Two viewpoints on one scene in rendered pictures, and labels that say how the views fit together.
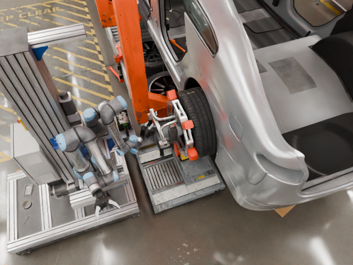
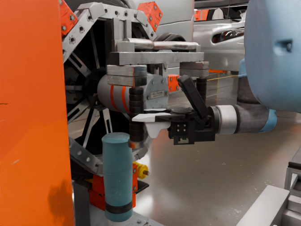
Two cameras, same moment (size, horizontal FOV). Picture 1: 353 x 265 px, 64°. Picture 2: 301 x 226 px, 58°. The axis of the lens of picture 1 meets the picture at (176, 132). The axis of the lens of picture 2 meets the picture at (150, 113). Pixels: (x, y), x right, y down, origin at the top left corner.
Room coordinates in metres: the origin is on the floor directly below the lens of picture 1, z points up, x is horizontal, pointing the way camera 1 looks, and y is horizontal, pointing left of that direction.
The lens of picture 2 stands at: (2.04, 0.82, 0.98)
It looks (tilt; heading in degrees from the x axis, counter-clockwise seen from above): 12 degrees down; 238
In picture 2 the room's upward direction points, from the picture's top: straight up
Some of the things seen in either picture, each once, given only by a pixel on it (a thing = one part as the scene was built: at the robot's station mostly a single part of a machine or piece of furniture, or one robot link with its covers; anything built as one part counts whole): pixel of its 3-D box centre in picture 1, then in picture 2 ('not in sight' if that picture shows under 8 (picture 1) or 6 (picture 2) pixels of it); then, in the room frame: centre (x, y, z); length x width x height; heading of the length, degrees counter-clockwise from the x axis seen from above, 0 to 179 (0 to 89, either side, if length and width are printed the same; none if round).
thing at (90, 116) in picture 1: (90, 116); not in sight; (1.67, 0.79, 0.98); 0.13 x 0.12 x 0.14; 136
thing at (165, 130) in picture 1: (172, 130); (132, 92); (1.61, 0.04, 0.85); 0.21 x 0.14 x 0.14; 110
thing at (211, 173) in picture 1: (193, 161); not in sight; (1.69, -0.19, 0.13); 0.50 x 0.36 x 0.10; 20
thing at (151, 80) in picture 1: (169, 94); not in sight; (2.51, 0.08, 0.39); 0.66 x 0.66 x 0.24
